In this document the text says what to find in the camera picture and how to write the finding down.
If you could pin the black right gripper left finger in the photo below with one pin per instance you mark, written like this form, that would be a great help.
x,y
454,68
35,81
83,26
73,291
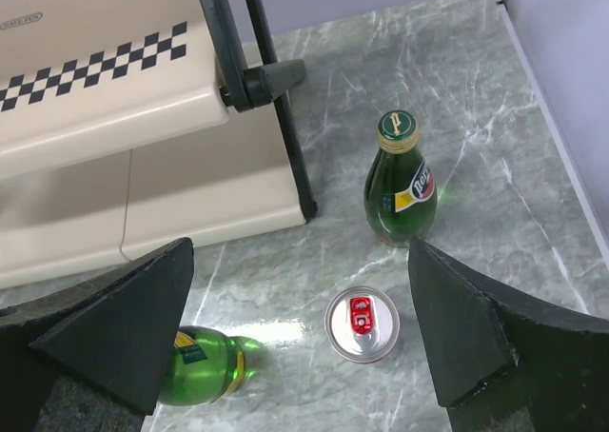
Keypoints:
x,y
92,357

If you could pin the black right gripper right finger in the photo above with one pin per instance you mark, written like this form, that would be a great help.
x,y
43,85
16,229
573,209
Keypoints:
x,y
503,360

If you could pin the silver energy drink can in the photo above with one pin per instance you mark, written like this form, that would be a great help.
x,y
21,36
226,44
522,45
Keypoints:
x,y
362,324

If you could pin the beige three-tier shelf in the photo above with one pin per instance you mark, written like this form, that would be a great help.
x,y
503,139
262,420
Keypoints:
x,y
126,124

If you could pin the green bottle far right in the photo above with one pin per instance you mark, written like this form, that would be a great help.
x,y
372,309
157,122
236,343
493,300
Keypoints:
x,y
207,365

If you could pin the green Perrier bottle centre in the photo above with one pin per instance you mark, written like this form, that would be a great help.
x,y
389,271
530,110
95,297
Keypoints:
x,y
400,195

